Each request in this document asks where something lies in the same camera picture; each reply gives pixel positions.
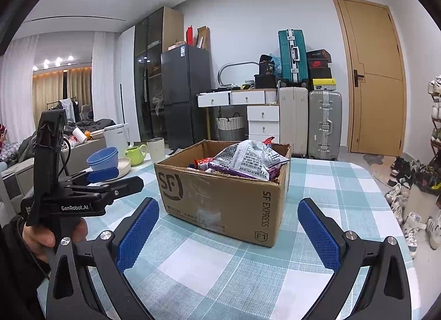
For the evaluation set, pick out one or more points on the beige tumbler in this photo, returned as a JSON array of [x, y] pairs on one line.
[[155, 151]]

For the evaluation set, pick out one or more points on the white drawer desk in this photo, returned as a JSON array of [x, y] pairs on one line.
[[255, 97]]

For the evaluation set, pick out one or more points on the person's left forearm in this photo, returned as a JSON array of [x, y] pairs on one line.
[[17, 278]]

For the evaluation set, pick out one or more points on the silver suitcase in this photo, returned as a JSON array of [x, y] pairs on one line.
[[324, 123]]

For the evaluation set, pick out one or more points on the wooden door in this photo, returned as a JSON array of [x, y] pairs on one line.
[[372, 71]]

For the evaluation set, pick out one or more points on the cream plate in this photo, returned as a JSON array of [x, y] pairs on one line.
[[124, 166]]

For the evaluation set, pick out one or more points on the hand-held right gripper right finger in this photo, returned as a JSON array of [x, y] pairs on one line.
[[318, 233]]

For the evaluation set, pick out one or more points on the orange fruit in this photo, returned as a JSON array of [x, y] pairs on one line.
[[88, 135]]

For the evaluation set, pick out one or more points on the white kettle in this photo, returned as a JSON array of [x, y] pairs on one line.
[[115, 135]]

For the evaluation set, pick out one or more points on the beige suitcase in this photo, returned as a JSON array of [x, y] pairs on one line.
[[292, 120]]

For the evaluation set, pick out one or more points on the grey chair back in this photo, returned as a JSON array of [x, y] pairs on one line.
[[10, 192]]

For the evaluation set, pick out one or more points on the yellow black shoebox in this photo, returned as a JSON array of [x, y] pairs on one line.
[[324, 84]]

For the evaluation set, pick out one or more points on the small flat carton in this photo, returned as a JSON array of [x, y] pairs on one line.
[[176, 46]]

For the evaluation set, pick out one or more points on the red black shoebox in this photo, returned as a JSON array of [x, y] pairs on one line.
[[318, 64]]

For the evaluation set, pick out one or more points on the green mug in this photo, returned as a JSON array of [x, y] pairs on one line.
[[134, 155]]

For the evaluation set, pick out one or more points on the tall open carton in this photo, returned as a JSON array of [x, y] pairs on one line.
[[203, 38]]

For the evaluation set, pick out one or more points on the cardboard box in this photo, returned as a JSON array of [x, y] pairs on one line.
[[224, 199]]

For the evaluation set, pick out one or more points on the white tall cabinet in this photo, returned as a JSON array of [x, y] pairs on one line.
[[125, 82]]

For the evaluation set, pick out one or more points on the purple snack packet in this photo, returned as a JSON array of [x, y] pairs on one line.
[[248, 159]]

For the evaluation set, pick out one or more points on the white paper roll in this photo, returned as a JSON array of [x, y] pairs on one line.
[[79, 135]]

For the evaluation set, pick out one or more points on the clothes rack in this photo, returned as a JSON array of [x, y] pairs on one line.
[[65, 108]]

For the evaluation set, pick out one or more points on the beige sofa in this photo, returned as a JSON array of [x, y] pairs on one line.
[[86, 154]]

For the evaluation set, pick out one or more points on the grey office chair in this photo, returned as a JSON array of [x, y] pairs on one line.
[[86, 111]]

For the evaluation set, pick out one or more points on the shoe rack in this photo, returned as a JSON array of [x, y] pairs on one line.
[[436, 123]]

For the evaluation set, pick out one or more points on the blue plastic bag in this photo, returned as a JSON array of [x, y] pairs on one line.
[[278, 63]]

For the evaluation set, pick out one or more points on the person's left hand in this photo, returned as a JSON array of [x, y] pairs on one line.
[[38, 240]]

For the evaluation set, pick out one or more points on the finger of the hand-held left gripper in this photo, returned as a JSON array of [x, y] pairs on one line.
[[127, 185], [103, 174]]

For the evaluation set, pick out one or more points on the dark refrigerator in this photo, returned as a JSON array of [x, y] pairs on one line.
[[186, 92]]

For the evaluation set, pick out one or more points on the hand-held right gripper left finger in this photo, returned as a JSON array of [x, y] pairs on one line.
[[137, 233]]

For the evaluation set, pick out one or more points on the red box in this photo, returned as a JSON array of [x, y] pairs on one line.
[[189, 35]]

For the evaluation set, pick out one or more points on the chrome curved rail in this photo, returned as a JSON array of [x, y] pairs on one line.
[[220, 71]]

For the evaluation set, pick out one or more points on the beige curtains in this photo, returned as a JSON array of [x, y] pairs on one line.
[[50, 87]]

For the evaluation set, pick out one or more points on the glass door cabinet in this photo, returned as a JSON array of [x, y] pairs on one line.
[[148, 75]]

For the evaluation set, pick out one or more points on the black storage case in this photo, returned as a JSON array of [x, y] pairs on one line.
[[266, 81]]

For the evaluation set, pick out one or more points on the woven basket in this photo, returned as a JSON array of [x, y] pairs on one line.
[[229, 123]]

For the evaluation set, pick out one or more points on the black clothing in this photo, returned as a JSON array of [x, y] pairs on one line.
[[98, 124]]

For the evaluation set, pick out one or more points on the grey door mat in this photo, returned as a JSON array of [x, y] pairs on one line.
[[373, 158]]

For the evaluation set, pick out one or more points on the teal suitcase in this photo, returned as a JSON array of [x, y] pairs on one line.
[[291, 58]]

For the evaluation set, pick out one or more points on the teal checked tablecloth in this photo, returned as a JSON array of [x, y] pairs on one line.
[[327, 185]]

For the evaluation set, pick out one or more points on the white curtain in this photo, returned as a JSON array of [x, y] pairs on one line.
[[105, 78], [19, 85]]

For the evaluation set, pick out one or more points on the black bag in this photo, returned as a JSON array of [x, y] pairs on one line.
[[267, 64]]

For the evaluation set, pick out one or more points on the pile of shoes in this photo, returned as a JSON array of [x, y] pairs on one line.
[[396, 196]]

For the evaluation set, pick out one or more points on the red snack packet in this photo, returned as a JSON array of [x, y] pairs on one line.
[[203, 164]]

